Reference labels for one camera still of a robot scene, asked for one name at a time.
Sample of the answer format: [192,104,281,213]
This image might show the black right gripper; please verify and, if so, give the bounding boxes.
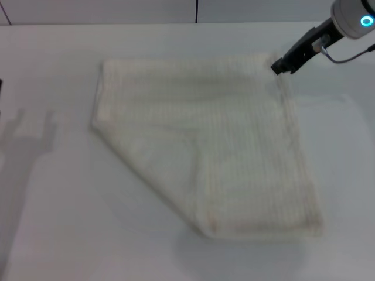
[271,18,342,76]

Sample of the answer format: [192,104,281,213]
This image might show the cream white towel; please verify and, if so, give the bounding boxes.
[89,51,326,242]

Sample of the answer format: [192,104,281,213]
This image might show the grey right gripper cable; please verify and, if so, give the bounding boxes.
[312,35,375,64]

